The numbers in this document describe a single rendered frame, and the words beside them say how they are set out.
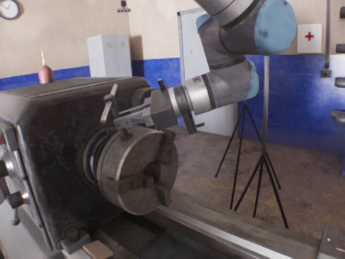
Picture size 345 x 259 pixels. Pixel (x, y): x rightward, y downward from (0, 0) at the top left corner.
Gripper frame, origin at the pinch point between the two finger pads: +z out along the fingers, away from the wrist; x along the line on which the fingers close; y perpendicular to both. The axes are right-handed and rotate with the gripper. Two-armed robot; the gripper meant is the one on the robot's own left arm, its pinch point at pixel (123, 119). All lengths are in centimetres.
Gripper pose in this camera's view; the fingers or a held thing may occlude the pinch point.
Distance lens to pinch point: 59.2
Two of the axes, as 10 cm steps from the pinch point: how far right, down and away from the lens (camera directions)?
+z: -9.5, 3.0, 1.2
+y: -3.2, -8.1, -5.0
